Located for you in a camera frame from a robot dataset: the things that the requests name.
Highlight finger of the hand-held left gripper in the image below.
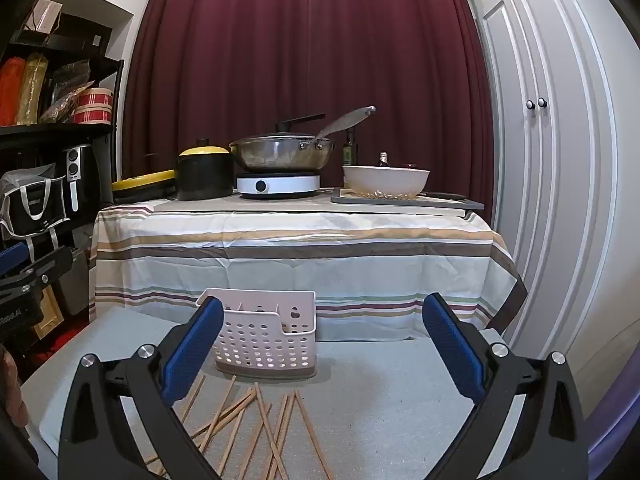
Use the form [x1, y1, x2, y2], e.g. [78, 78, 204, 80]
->
[0, 241, 27, 277]
[0, 246, 74, 306]

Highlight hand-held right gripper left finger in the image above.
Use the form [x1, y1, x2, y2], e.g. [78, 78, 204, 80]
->
[59, 296, 226, 480]

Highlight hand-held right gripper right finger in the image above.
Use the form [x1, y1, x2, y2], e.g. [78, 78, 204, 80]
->
[421, 292, 587, 480]

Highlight white perforated utensil basket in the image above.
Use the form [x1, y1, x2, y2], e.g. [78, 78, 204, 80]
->
[196, 287, 319, 380]

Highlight bunch of wooden chopsticks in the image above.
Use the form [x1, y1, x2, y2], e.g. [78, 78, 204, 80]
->
[142, 374, 335, 480]

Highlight person's left hand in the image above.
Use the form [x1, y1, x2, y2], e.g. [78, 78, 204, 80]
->
[0, 347, 30, 428]

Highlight wooden board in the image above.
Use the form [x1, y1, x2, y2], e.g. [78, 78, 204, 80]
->
[32, 285, 66, 341]

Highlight black and silver air fryer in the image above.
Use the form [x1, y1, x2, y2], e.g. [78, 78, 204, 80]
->
[62, 144, 103, 218]

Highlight yellow and black griddle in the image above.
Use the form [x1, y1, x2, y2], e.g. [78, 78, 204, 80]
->
[111, 170, 180, 205]

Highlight striped tablecloth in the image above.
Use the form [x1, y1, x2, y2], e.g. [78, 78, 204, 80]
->
[89, 200, 528, 346]

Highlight black shelf rack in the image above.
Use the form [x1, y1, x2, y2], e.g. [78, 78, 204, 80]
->
[0, 35, 126, 341]

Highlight grey tray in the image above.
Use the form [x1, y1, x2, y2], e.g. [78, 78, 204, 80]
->
[330, 187, 486, 212]

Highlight brown snack bag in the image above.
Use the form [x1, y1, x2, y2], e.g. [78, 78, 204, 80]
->
[39, 82, 96, 123]

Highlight orange packet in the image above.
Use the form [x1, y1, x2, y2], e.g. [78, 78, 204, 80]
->
[0, 57, 26, 127]

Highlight black pot with yellow lid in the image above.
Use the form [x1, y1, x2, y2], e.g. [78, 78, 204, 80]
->
[176, 138, 236, 202]

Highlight red and white round box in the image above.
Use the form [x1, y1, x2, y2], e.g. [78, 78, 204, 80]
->
[72, 86, 115, 125]

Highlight yellow packet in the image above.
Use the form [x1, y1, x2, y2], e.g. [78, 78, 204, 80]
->
[16, 52, 50, 126]

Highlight white induction cooker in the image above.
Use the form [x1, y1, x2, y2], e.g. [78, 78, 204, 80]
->
[236, 172, 321, 200]

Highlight white colander bowl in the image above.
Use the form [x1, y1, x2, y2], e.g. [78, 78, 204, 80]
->
[342, 165, 431, 200]

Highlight dark plastic snack bag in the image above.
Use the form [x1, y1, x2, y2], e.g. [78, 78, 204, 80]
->
[50, 60, 93, 106]

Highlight white wardrobe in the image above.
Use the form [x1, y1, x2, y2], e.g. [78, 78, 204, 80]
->
[452, 0, 640, 461]

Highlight olive oil bottle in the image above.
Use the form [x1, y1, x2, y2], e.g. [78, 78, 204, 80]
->
[343, 127, 360, 167]

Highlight dark flat box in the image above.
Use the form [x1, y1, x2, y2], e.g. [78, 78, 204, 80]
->
[10, 19, 113, 53]

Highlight small cardboard box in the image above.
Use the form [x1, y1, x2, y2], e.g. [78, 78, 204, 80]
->
[22, 0, 63, 35]

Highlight steel ladle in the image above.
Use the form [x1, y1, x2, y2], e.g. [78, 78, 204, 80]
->
[300, 105, 377, 151]

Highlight maroon curtain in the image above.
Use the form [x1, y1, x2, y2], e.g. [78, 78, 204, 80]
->
[120, 0, 496, 231]

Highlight black tote bag white straps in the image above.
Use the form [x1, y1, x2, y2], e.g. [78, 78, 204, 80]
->
[0, 164, 71, 261]

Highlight steel wok with black handle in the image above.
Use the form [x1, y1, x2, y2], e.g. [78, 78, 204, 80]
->
[229, 112, 337, 172]

